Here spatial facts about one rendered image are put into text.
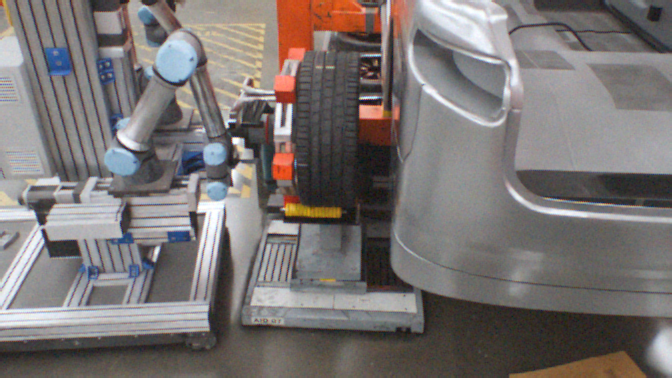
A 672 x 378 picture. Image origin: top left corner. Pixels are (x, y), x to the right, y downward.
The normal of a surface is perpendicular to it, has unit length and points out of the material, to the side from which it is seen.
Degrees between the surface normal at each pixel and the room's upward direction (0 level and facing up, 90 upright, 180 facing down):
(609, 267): 107
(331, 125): 60
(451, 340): 0
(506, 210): 90
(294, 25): 90
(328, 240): 90
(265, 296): 0
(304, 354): 0
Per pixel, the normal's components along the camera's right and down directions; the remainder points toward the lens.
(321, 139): -0.04, 0.22
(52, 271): 0.01, -0.84
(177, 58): 0.11, 0.45
